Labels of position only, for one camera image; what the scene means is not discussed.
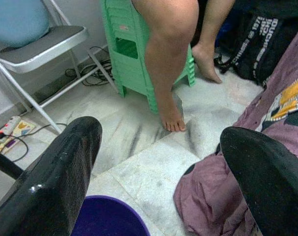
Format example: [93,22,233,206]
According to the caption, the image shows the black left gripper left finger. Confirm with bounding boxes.
[0,116,103,236]

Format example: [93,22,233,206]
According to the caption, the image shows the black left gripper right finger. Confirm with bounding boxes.
[219,126,298,236]

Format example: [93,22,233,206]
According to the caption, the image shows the pink cartoon print blanket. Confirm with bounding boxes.
[173,24,298,236]

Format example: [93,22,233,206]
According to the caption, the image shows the black bar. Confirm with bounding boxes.
[0,147,25,180]

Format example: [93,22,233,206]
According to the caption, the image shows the colourful shape puzzle board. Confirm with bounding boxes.
[0,119,38,154]

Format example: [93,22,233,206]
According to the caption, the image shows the purple plastic basin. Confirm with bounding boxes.
[70,195,151,236]

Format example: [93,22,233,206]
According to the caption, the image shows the white power strip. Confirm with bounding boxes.
[0,116,22,145]

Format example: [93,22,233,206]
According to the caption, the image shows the grey folding metal chair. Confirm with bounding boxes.
[0,0,120,135]

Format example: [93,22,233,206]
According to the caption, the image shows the black printed fabric bag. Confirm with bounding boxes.
[216,0,298,88]

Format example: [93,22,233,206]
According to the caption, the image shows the person's bare leg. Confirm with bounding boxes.
[191,0,235,84]
[131,0,200,133]

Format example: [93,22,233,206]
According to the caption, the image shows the green plastic stool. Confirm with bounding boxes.
[101,0,196,115]

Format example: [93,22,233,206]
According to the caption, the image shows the light blue cushion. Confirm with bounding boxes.
[0,0,51,49]

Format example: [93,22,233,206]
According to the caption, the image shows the black power cord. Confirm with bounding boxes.
[0,122,68,163]

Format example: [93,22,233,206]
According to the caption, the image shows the tangled black floor cables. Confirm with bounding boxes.
[64,46,115,87]

